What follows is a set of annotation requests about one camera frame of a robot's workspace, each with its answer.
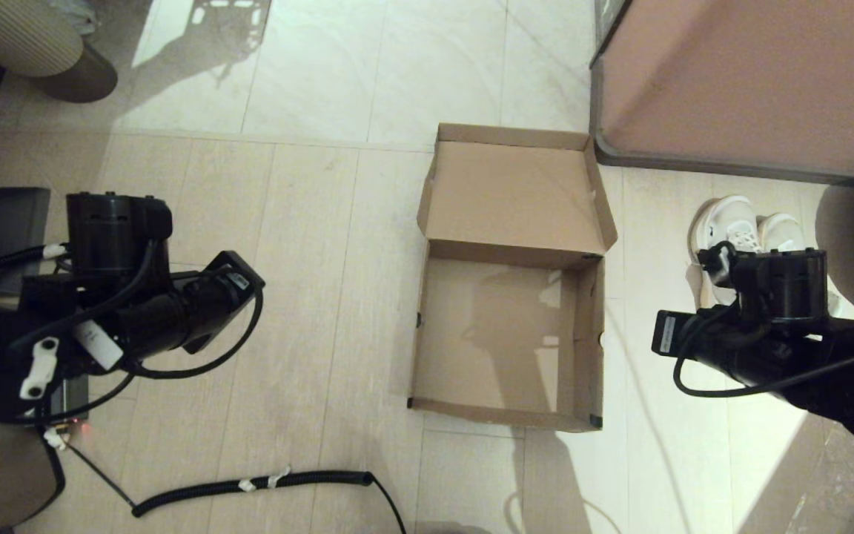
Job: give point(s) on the grey crumpled cloth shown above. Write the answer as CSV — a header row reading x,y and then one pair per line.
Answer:
x,y
75,16

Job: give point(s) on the pink cabinet with dark frame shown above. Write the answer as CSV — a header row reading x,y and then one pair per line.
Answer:
x,y
753,81

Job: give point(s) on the grey metal power converter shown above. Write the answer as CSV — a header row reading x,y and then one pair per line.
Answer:
x,y
78,404

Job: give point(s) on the brown cardboard shoe box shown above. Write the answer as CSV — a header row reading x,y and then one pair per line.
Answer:
x,y
501,341

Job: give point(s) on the white mesh sneaker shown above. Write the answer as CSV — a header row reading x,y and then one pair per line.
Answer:
x,y
727,219
783,233

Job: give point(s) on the clear plastic wrap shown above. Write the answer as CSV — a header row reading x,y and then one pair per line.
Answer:
x,y
842,489

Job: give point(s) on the beige ribbed pouf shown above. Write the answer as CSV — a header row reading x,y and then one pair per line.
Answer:
x,y
12,37

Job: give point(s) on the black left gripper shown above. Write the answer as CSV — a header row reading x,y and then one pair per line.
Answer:
x,y
190,311

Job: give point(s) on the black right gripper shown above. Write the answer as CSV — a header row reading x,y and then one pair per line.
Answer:
x,y
716,341

